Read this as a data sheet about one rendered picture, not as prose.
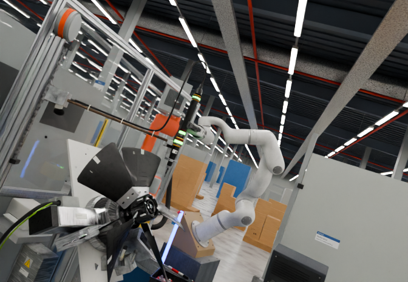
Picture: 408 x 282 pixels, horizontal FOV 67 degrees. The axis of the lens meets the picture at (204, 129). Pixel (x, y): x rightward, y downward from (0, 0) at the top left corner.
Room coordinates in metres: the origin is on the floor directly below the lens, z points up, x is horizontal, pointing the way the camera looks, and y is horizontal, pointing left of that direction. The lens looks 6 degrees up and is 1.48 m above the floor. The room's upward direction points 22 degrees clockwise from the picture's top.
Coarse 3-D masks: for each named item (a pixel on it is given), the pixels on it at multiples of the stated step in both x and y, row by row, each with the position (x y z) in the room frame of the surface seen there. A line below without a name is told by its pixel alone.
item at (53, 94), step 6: (48, 90) 1.45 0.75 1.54; (54, 90) 1.45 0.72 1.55; (60, 90) 1.45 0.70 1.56; (48, 96) 1.45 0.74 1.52; (54, 96) 1.45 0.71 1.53; (60, 96) 1.46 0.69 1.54; (66, 96) 1.46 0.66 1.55; (54, 102) 1.46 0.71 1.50; (60, 102) 1.46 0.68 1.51; (66, 102) 1.49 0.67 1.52
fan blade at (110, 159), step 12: (108, 144) 1.34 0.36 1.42; (108, 156) 1.34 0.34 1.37; (120, 156) 1.38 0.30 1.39; (84, 168) 1.27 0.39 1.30; (96, 168) 1.30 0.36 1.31; (108, 168) 1.34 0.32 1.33; (120, 168) 1.38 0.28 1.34; (84, 180) 1.28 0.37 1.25; (96, 180) 1.31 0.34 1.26; (108, 180) 1.35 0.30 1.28; (120, 180) 1.38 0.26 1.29; (108, 192) 1.36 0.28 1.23; (120, 192) 1.40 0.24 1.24
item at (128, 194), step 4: (132, 188) 1.43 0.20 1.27; (128, 192) 1.43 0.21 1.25; (132, 192) 1.44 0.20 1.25; (136, 192) 1.45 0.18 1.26; (124, 196) 1.42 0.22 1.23; (128, 196) 1.43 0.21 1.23; (132, 196) 1.44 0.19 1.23; (136, 196) 1.45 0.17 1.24; (120, 200) 1.42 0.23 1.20; (124, 200) 1.43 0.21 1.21; (128, 200) 1.44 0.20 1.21; (132, 200) 1.45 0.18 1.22; (120, 204) 1.42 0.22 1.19; (124, 204) 1.43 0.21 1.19; (128, 204) 1.44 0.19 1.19; (124, 208) 1.44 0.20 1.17
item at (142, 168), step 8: (128, 152) 1.63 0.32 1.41; (136, 152) 1.65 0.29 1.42; (144, 152) 1.68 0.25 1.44; (128, 160) 1.61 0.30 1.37; (136, 160) 1.62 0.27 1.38; (144, 160) 1.64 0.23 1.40; (152, 160) 1.67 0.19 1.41; (160, 160) 1.72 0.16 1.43; (128, 168) 1.59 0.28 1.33; (136, 168) 1.60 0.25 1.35; (144, 168) 1.61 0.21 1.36; (152, 168) 1.64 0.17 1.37; (136, 176) 1.57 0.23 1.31; (144, 176) 1.59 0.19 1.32; (152, 176) 1.61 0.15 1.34; (136, 184) 1.55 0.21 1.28; (144, 184) 1.56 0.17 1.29
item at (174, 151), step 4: (200, 84) 1.57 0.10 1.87; (200, 88) 1.56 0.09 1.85; (196, 92) 1.56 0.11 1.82; (200, 92) 1.56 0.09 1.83; (172, 148) 1.56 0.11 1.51; (176, 148) 1.56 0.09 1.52; (172, 152) 1.56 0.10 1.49; (176, 152) 1.56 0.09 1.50; (172, 156) 1.56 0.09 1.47; (168, 164) 1.56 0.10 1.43
